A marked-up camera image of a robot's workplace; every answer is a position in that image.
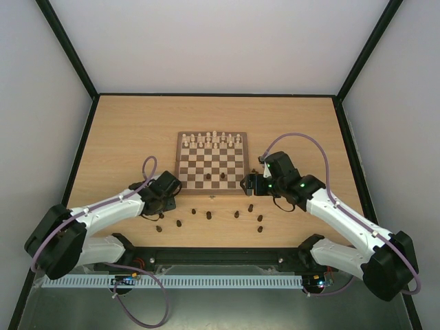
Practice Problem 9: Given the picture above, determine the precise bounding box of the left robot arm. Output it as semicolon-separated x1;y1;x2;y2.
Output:
24;171;182;280

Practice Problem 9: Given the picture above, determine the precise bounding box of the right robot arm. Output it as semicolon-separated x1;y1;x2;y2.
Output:
240;151;419;301

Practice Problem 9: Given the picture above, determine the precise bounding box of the wooden chess board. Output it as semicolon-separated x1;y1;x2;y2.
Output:
175;131;250;196

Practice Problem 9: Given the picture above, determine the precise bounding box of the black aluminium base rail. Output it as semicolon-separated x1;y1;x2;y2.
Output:
116;247;327;274

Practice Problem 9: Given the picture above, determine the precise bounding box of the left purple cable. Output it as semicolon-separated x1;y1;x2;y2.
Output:
30;156;170;327

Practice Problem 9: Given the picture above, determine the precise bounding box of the grey slotted cable duct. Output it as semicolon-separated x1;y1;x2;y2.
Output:
41;274;303;289

